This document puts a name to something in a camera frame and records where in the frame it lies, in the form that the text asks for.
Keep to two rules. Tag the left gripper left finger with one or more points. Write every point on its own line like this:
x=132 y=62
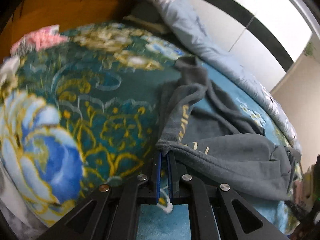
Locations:
x=111 y=212

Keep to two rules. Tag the orange wooden headboard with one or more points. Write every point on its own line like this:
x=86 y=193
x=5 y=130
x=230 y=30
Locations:
x=19 y=17

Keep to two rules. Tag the pink cloth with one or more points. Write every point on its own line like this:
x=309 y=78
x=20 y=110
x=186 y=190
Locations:
x=40 y=39

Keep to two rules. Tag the dark grey pillow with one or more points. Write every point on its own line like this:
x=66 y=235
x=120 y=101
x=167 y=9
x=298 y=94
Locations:
x=146 y=14

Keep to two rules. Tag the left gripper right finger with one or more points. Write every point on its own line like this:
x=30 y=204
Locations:
x=216 y=211

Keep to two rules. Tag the teal floral plush blanket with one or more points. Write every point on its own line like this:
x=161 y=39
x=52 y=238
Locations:
x=86 y=112

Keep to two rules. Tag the grey knit sweater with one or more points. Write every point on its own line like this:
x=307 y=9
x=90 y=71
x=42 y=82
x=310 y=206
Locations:
x=202 y=125

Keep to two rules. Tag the pink fuzzy right forearm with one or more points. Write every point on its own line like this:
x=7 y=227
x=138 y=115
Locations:
x=304 y=190

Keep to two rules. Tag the light blue floral quilt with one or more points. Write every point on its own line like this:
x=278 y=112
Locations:
x=183 y=20

